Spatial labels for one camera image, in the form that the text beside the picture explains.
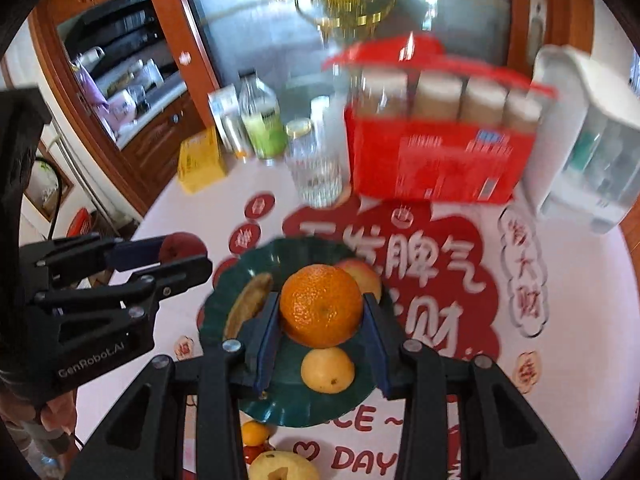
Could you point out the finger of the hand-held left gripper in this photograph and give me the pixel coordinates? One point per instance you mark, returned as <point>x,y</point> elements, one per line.
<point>132,254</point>
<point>170,275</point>

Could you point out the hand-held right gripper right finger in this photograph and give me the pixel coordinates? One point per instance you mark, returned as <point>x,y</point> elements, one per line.
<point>376,345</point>

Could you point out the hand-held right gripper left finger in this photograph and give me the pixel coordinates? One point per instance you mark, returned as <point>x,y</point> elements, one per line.
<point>265,345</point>

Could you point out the small red apple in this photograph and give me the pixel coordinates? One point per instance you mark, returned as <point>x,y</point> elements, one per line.
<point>185,246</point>

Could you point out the brown spotted banana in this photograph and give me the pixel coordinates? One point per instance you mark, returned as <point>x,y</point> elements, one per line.
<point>247,300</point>

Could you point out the yellow citrus fruit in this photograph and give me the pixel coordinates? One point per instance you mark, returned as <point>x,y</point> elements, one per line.
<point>327,370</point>

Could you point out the dark green scalloped plate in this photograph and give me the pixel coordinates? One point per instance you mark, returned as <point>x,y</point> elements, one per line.
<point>225,280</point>

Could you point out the large orange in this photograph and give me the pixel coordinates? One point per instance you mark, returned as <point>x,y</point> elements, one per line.
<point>320,305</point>

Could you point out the large red yellow apple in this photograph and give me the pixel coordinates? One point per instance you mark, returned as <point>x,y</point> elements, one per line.
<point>362,275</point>

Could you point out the small orange kumquat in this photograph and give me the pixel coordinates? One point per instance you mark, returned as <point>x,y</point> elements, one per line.
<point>255,432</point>

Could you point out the red cherry tomato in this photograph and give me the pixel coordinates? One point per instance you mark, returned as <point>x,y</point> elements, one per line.
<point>251,454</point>

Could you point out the yellow box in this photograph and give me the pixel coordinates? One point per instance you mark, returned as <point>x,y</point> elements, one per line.
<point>200,160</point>

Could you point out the yellow pear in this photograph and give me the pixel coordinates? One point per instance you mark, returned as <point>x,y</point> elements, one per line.
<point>282,467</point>

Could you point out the green label glass bottle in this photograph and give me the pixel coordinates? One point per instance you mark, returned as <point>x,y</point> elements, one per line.
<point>262,130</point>

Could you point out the clear drinking glass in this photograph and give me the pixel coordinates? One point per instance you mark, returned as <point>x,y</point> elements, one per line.
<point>320,180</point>

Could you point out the silver foil packet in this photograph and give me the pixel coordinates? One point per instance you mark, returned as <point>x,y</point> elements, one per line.
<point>222,102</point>

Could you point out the printed cartoon tablecloth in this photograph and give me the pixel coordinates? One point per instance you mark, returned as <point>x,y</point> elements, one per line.
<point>550,310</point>

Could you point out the small lidded glass jar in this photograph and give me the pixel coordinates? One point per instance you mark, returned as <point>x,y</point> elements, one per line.
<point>300,132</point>

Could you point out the red paper cup package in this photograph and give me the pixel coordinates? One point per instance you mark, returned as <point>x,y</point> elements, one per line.
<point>440,160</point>

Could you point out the white squeeze bottle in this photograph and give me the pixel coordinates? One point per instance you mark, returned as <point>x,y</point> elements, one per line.
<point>322,115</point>

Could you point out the black kitchen oven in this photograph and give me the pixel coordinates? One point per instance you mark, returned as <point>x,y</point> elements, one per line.
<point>120,27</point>

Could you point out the white plastic countertop cabinet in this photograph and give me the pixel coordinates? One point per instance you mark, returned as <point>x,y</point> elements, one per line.
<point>585,150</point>

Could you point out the wooden wall frame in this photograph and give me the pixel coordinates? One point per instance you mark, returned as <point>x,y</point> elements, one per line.
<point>47,185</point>

